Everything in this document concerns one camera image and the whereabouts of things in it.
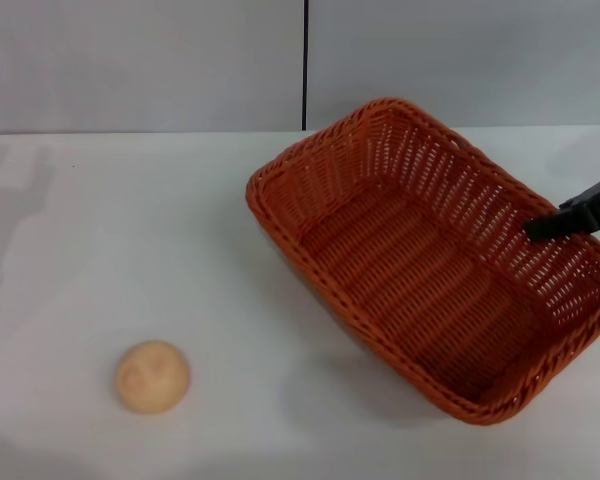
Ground orange woven wicker basket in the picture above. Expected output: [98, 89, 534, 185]
[245, 97, 600, 426]

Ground round tan bread bun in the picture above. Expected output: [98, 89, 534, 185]
[115, 339, 191, 415]

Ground black vertical wall strip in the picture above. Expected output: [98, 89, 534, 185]
[299, 0, 312, 132]

